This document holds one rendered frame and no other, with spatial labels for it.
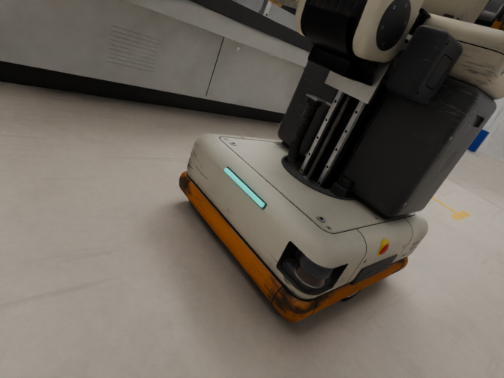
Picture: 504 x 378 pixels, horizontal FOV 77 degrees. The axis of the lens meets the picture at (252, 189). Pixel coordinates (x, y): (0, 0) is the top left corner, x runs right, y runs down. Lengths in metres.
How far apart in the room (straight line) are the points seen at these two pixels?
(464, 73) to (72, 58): 1.64
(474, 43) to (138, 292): 0.98
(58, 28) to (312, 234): 1.52
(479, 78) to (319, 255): 0.56
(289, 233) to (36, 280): 0.56
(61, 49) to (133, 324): 1.42
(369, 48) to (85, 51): 1.46
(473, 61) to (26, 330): 1.10
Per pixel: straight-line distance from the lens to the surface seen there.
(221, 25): 1.93
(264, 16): 2.04
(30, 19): 1.83
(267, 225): 0.79
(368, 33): 0.75
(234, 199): 0.88
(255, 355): 0.81
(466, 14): 1.10
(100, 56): 1.92
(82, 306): 0.79
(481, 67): 0.94
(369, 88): 0.92
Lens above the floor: 0.61
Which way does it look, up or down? 25 degrees down
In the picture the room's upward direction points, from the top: 23 degrees clockwise
